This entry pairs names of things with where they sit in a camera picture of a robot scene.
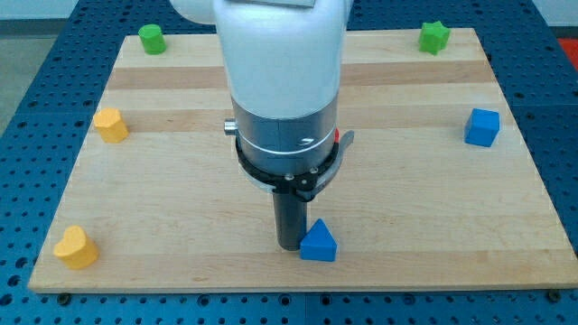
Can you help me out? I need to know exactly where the green cylinder block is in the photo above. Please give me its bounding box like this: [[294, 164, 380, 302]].
[[138, 23, 167, 55]]

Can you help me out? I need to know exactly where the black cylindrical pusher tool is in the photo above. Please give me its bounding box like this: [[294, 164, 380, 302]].
[[272, 193, 307, 251]]

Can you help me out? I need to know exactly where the wooden board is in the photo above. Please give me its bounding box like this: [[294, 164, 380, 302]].
[[29, 28, 577, 293]]

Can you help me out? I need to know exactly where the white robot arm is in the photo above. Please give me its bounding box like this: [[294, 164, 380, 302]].
[[171, 0, 352, 202]]

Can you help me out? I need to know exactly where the blue triangle block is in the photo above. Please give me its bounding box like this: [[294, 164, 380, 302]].
[[300, 219, 338, 262]]

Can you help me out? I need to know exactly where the yellow heart block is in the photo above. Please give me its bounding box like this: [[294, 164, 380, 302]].
[[52, 225, 99, 270]]

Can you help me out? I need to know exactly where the blue cube block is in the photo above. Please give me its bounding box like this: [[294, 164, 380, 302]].
[[463, 108, 500, 147]]

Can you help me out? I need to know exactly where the green star block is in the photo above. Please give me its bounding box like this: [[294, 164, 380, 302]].
[[418, 21, 451, 55]]

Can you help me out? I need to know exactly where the yellow hexagon block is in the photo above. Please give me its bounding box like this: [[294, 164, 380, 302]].
[[93, 107, 129, 144]]

